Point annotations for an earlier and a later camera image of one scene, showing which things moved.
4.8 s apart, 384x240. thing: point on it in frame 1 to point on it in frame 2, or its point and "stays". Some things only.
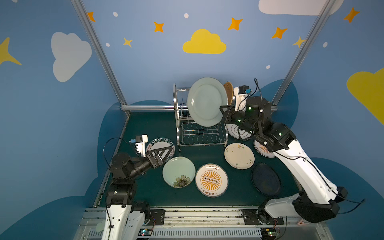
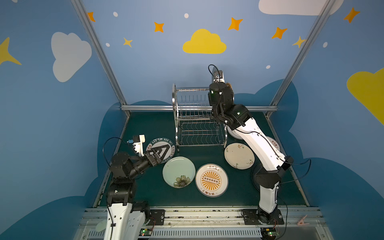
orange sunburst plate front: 211,180 stays
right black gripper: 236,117 to 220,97
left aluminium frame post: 104,59 stays
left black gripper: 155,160 stays
